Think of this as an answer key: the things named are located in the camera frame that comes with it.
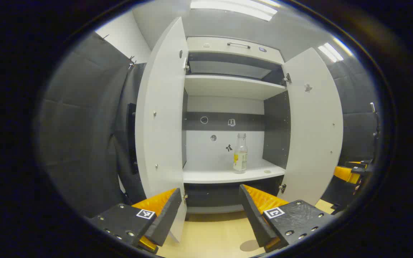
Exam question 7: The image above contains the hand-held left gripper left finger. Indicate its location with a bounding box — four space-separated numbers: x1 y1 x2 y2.
88 187 182 254

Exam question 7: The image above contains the black backdrop cloth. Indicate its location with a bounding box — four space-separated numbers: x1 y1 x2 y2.
113 62 148 205

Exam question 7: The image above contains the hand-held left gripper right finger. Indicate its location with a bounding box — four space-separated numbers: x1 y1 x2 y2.
239 184 336 253

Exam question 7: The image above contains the white cabinet drawer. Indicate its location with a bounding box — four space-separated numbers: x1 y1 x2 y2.
187 37 285 64

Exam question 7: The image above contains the ceiling light panel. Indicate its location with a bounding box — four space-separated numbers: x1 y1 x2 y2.
318 42 344 62
190 0 278 21

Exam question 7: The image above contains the black quilted curtain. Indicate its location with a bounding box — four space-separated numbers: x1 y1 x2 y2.
321 54 381 212
36 32 135 219

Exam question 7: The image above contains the clear glass bottle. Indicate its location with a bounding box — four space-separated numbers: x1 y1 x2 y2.
233 133 248 174

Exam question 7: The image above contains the white and grey cabinet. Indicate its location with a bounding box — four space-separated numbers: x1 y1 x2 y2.
182 36 291 215

